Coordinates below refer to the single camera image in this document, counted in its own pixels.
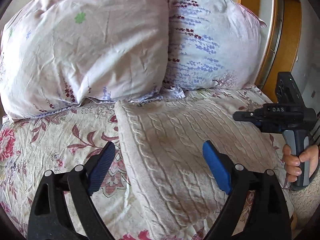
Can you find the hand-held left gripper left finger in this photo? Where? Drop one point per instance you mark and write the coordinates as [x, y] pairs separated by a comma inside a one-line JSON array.
[[100, 170]]

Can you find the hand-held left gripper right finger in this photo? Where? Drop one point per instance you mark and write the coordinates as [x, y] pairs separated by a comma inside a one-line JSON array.
[[216, 166]]

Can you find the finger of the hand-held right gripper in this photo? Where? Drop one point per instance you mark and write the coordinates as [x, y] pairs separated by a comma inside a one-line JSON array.
[[247, 117]]

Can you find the person's right hand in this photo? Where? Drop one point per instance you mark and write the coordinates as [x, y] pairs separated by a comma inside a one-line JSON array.
[[291, 165]]

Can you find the floral bedspread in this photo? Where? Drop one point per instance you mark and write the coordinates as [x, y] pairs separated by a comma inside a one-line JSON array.
[[50, 145]]

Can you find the wooden bed headboard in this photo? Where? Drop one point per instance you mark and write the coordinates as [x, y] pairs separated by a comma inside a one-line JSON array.
[[290, 37]]

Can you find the white lavender print pillow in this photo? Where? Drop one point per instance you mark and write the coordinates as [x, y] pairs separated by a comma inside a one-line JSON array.
[[207, 42]]

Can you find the pink pillow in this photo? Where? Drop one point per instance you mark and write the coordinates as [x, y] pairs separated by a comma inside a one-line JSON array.
[[87, 50]]

